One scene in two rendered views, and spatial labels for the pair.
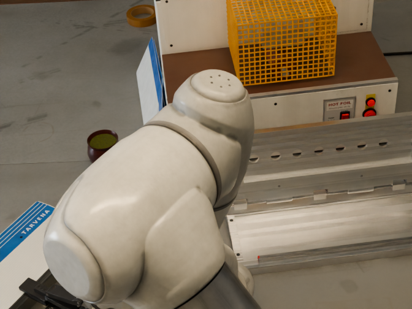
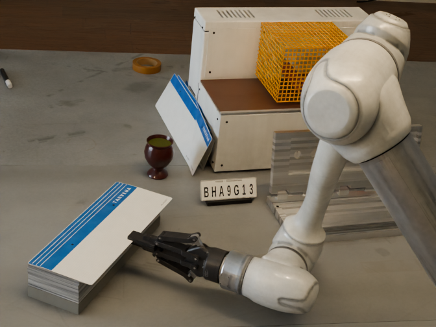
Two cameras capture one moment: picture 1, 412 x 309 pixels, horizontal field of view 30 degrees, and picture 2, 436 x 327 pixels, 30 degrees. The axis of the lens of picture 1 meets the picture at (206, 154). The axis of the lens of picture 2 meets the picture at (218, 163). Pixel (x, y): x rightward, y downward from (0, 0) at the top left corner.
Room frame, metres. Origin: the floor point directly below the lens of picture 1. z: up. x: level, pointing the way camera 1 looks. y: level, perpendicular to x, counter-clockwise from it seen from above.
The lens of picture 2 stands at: (-0.51, 0.63, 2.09)
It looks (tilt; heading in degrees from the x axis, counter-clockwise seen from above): 30 degrees down; 344
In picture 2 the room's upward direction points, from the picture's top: 6 degrees clockwise
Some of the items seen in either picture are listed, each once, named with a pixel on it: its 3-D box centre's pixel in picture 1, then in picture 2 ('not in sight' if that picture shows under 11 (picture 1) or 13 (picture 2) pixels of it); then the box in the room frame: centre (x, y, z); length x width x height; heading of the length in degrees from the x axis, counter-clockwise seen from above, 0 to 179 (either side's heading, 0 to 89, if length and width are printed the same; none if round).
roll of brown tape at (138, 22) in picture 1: (142, 15); (146, 65); (2.20, 0.17, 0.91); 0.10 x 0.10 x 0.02
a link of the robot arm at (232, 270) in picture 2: not in sight; (235, 271); (0.87, 0.17, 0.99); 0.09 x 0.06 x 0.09; 145
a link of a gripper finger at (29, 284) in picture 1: (37, 290); (143, 239); (1.00, 0.35, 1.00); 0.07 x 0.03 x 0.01; 55
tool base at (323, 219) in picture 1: (327, 224); (355, 211); (1.20, -0.26, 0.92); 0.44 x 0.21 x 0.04; 94
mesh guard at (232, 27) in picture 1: (278, 28); (304, 60); (1.59, -0.20, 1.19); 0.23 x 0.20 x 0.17; 94
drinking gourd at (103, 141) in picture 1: (105, 156); (158, 157); (1.45, 0.25, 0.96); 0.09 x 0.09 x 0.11
